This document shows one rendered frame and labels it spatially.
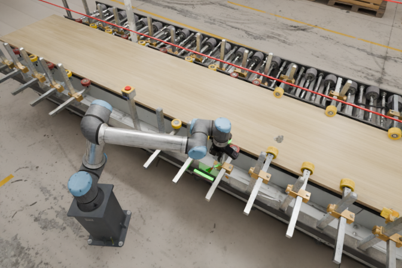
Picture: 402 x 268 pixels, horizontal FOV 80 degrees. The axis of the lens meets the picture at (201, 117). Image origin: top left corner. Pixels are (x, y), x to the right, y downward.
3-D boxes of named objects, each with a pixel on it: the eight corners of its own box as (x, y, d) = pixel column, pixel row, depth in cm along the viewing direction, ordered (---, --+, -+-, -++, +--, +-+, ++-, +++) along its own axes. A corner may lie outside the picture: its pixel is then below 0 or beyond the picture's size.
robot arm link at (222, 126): (214, 115, 132) (232, 116, 132) (212, 129, 141) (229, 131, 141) (213, 127, 126) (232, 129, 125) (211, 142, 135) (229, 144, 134)
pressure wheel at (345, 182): (336, 186, 155) (344, 194, 156) (348, 183, 149) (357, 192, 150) (337, 178, 159) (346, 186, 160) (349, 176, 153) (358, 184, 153)
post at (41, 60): (61, 100, 240) (39, 58, 205) (58, 99, 241) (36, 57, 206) (64, 98, 242) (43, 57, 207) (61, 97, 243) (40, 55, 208)
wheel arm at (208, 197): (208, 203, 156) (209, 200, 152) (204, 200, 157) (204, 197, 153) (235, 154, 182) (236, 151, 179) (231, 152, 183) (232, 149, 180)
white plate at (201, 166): (228, 183, 178) (230, 177, 171) (198, 168, 187) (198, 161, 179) (229, 183, 179) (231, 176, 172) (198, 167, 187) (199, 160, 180)
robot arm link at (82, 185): (71, 202, 166) (61, 190, 153) (82, 179, 177) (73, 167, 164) (93, 204, 165) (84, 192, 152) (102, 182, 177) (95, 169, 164)
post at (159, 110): (164, 151, 199) (159, 110, 164) (161, 149, 200) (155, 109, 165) (167, 148, 201) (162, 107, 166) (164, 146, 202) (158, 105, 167)
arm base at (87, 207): (99, 212, 171) (95, 207, 164) (72, 210, 171) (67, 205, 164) (107, 188, 184) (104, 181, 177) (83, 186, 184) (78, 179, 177)
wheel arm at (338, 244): (338, 264, 124) (341, 262, 122) (331, 261, 126) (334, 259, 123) (349, 186, 155) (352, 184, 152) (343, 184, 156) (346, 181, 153)
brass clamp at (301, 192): (305, 204, 147) (308, 200, 143) (284, 194, 151) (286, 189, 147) (308, 195, 151) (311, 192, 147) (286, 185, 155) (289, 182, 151)
